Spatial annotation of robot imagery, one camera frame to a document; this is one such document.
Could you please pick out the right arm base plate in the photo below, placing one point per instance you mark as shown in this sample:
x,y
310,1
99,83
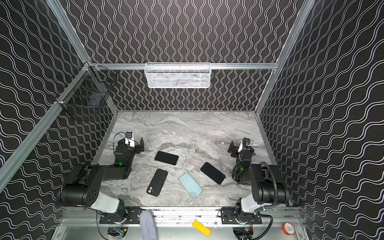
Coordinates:
x,y
233,216

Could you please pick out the light blue phone case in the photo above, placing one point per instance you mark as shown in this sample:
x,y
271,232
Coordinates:
x,y
190,185

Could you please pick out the yellow tag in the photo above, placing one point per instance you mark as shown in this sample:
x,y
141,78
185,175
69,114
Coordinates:
x,y
201,228

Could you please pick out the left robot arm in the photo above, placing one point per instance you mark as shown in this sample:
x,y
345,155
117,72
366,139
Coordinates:
x,y
82,186

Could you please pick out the aluminium front rail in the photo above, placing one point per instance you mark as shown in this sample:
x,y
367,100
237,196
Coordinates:
x,y
163,217

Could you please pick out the red tape roll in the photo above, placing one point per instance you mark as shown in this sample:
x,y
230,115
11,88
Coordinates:
x,y
288,229

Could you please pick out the black wire basket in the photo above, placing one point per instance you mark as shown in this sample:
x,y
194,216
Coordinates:
x,y
90,94

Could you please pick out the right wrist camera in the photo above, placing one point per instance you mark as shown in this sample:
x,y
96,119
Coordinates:
x,y
245,145

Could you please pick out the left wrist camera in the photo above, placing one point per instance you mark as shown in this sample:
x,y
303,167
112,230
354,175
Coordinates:
x,y
129,139

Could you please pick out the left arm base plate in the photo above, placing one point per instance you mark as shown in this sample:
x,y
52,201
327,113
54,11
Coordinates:
x,y
132,217

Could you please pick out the black phone upper left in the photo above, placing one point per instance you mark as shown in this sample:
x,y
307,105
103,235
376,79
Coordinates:
x,y
166,158

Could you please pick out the blue phone black screen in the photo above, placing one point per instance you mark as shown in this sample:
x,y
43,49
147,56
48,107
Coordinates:
x,y
213,173

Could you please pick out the white wire basket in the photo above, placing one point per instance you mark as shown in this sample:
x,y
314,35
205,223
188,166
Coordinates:
x,y
178,75

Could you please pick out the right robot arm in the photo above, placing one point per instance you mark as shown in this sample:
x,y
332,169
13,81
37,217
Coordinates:
x,y
266,182

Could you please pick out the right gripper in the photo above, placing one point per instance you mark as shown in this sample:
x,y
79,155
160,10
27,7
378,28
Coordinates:
x,y
236,150

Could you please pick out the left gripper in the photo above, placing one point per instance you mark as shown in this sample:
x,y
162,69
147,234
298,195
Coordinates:
x,y
136,146

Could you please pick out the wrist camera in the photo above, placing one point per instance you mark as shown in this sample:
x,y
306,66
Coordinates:
x,y
245,145
129,139

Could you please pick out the black phone case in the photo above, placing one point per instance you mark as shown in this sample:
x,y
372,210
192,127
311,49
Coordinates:
x,y
157,182

